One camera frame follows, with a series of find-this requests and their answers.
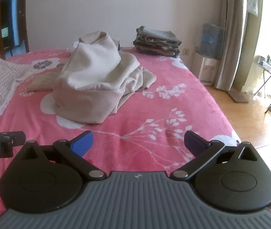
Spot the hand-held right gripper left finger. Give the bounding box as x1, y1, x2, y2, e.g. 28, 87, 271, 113
18, 131, 107, 181

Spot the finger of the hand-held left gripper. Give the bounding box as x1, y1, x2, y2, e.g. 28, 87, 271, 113
0, 131, 25, 146

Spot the hanging plastic bag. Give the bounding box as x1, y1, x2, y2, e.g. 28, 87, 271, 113
247, 0, 259, 17

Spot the pink floral blanket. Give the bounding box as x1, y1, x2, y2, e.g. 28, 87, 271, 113
0, 46, 241, 220

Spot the beige curtain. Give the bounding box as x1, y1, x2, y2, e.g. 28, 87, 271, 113
213, 0, 251, 91

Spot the stack of folded clothes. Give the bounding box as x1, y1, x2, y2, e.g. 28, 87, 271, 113
133, 26, 182, 58

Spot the beige zip jacket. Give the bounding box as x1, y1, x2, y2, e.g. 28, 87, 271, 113
27, 31, 157, 124

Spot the dark floor mat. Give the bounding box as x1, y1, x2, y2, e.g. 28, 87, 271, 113
227, 90, 249, 103

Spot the dark cabinet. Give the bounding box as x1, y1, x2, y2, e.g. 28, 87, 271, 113
0, 0, 14, 50

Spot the white water dispenser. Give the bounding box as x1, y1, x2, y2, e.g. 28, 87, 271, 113
192, 51, 219, 85

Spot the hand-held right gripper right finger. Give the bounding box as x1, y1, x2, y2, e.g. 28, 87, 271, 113
170, 131, 258, 181

